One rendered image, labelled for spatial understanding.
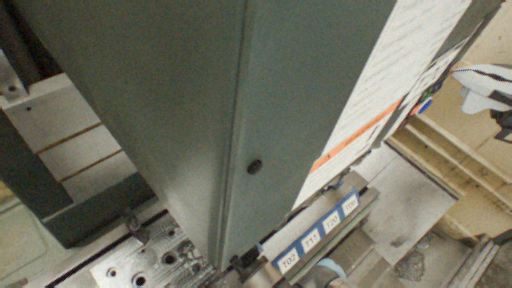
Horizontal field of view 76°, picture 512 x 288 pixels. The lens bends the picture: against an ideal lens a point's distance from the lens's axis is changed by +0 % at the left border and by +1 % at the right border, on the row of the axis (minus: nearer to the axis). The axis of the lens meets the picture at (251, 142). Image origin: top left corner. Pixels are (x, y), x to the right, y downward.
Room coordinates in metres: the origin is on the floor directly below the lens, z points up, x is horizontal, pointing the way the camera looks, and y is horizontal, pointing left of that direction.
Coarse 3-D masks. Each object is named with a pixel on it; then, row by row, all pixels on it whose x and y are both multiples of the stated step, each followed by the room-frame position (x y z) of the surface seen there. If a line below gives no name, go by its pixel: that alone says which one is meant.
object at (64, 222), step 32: (0, 0) 0.54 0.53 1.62; (0, 32) 0.51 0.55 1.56; (32, 32) 0.61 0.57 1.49; (0, 64) 0.46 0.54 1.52; (32, 64) 0.53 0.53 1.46; (0, 128) 0.43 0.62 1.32; (0, 160) 0.40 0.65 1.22; (32, 160) 0.44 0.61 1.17; (32, 192) 0.40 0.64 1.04; (64, 192) 0.46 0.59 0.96; (128, 192) 0.59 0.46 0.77; (64, 224) 0.40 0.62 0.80; (96, 224) 0.47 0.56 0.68
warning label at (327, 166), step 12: (372, 120) 0.26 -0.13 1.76; (384, 120) 0.29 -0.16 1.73; (360, 132) 0.25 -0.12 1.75; (372, 132) 0.28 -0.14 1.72; (348, 144) 0.23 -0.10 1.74; (360, 144) 0.27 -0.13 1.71; (324, 156) 0.20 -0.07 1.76; (336, 156) 0.22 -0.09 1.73; (348, 156) 0.25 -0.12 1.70; (312, 168) 0.19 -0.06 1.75; (324, 168) 0.21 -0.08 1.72; (336, 168) 0.24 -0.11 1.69; (312, 180) 0.20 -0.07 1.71; (324, 180) 0.23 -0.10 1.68; (300, 192) 0.19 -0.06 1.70; (312, 192) 0.21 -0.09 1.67
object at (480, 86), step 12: (456, 72) 0.41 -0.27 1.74; (468, 72) 0.41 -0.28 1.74; (468, 84) 0.39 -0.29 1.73; (480, 84) 0.39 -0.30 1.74; (492, 84) 0.39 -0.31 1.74; (504, 84) 0.39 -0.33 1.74; (468, 96) 0.39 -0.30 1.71; (480, 96) 0.39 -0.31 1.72; (468, 108) 0.39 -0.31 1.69; (480, 108) 0.38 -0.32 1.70; (492, 108) 0.38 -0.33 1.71; (504, 108) 0.38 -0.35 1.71
